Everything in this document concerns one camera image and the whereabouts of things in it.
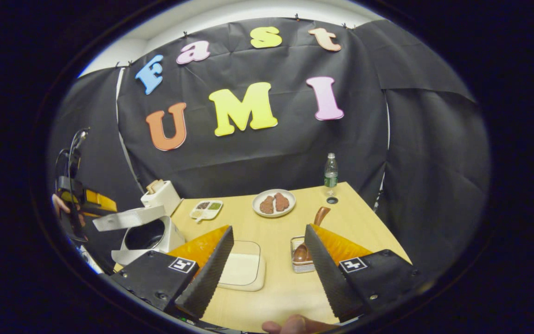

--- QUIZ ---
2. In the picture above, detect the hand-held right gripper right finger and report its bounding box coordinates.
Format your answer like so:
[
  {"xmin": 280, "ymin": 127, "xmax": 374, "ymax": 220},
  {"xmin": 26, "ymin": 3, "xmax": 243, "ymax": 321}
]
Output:
[{"xmin": 304, "ymin": 224, "xmax": 423, "ymax": 323}]

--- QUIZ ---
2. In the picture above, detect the clear plastic water bottle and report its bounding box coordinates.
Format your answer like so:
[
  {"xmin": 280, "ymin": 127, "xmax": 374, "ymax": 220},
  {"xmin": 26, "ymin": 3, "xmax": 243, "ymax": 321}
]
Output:
[{"xmin": 324, "ymin": 153, "xmax": 339, "ymax": 188}]

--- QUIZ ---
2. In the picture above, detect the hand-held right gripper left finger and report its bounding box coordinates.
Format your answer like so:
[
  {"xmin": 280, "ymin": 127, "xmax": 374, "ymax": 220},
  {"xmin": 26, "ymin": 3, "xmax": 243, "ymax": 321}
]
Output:
[{"xmin": 109, "ymin": 225, "xmax": 235, "ymax": 320}]

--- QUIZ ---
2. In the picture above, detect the white toaster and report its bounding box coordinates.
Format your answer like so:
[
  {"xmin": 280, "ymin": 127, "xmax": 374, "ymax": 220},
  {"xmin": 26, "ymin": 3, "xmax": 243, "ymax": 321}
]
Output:
[{"xmin": 140, "ymin": 180, "xmax": 183, "ymax": 216}]

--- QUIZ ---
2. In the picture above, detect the white rice cooker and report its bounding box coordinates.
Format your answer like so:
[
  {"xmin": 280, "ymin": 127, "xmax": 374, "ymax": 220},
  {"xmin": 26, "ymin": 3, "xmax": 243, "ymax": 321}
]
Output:
[{"xmin": 92, "ymin": 206, "xmax": 186, "ymax": 266}]

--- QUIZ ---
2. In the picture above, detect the clear dish of rice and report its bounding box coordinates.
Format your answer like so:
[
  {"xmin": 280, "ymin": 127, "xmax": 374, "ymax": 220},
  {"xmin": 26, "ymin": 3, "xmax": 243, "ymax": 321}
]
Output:
[{"xmin": 216, "ymin": 240, "xmax": 267, "ymax": 292}]

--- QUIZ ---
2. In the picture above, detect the brown wooden spoon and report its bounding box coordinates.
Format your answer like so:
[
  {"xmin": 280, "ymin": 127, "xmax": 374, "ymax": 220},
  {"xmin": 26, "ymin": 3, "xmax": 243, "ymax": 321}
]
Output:
[{"xmin": 293, "ymin": 206, "xmax": 331, "ymax": 264}]

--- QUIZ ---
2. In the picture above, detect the white round plate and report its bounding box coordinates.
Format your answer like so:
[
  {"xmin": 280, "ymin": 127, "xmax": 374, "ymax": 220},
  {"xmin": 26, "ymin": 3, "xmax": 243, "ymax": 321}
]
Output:
[{"xmin": 252, "ymin": 189, "xmax": 296, "ymax": 218}]

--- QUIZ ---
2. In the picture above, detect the clear wire chopstick holder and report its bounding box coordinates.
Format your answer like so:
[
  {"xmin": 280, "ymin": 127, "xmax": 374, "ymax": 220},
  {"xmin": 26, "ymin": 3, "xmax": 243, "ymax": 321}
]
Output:
[{"xmin": 290, "ymin": 236, "xmax": 316, "ymax": 274}]

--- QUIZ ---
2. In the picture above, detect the white divided grain dish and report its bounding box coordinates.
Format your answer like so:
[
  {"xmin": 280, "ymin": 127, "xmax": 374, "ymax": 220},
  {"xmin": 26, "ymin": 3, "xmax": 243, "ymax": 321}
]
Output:
[{"xmin": 189, "ymin": 199, "xmax": 224, "ymax": 222}]

